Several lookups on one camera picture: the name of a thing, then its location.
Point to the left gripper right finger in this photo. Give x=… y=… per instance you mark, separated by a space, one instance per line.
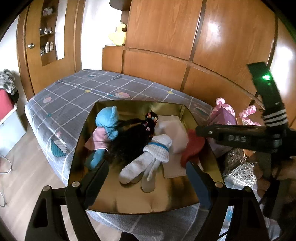
x=233 y=214

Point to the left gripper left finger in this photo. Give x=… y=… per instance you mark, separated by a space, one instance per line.
x=47 y=222

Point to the red knitted hat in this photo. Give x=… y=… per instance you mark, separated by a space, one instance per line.
x=193 y=148

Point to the blue plush doll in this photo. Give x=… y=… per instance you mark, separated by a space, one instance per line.
x=106 y=131

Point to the white sock pair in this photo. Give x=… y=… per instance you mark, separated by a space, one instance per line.
x=144 y=167

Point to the white dotted towel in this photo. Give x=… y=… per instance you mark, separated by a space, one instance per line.
x=172 y=169

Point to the white foam block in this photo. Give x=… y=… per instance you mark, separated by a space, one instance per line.
x=176 y=131

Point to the person right hand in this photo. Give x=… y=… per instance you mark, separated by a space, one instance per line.
x=287 y=172

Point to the gold metal tray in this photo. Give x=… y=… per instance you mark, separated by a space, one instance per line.
x=117 y=198

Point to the ornate silver tissue box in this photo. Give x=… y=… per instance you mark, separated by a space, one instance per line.
x=238 y=170

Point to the purple cardboard box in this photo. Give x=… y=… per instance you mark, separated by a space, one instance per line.
x=214 y=140

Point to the pink spotted plush toy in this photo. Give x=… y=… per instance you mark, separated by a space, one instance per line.
x=233 y=111

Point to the grey checked bed sheet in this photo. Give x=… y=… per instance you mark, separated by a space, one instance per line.
x=62 y=118

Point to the white side cabinet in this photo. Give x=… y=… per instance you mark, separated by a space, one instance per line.
x=12 y=130

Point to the red cloth pile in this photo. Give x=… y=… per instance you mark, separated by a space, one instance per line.
x=6 y=104

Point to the wooden shelf cabinet door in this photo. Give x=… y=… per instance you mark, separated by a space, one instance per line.
x=48 y=43

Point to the wooden wardrobe wall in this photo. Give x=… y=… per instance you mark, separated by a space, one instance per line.
x=202 y=48

